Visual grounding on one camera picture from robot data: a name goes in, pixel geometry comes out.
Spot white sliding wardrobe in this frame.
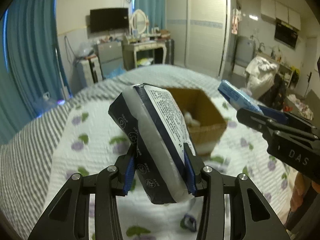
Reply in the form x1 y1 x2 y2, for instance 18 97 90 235
165 0 235 79

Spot light blue tissue pack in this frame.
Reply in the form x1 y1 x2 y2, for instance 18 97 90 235
217 80 263 114

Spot clear water jug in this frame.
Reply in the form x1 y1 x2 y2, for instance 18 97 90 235
34 92 65 117

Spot dark blue tissue pack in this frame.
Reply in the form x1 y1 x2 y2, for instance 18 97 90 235
108 83 196 204

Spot white suitcase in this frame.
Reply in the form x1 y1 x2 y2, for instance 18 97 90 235
76 55 103 88

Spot white vanity dressing table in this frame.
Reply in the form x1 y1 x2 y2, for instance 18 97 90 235
121 41 167 70

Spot teal curtain by wardrobe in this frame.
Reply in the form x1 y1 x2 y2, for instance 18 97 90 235
132 0 166 32

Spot white laundry bag pile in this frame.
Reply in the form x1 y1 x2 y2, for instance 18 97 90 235
245 56 279 100

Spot black wall television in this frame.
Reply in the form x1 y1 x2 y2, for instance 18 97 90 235
89 8 129 33

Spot grey washing machine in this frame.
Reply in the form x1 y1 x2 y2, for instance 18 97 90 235
234 36 255 67

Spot grey small fridge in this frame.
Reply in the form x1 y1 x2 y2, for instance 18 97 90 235
95 41 126 79

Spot open cardboard box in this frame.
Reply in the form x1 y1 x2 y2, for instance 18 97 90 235
167 87 227 156

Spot grey striped bed sheet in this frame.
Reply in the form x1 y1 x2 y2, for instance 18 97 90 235
1 65 222 239

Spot black range hood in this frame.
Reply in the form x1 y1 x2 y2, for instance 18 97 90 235
274 18 299 49

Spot oval white vanity mirror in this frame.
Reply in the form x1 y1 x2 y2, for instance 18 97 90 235
129 9 149 36

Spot white kitchen wall cabinets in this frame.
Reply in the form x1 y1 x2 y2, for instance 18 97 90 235
260 0 301 30

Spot floral white quilt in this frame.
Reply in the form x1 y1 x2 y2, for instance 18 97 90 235
47 97 295 239

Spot teal window curtain left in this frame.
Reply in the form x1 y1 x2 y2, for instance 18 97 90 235
1 0 71 144

